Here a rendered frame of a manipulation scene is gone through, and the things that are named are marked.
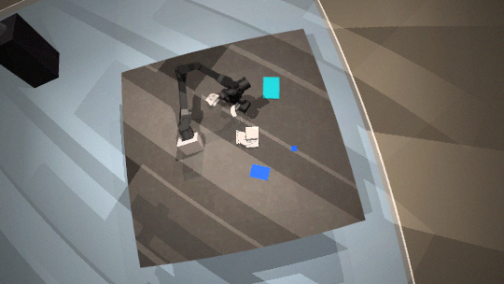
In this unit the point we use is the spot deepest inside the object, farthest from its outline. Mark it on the teal flat plate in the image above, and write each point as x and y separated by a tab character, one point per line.
271	87

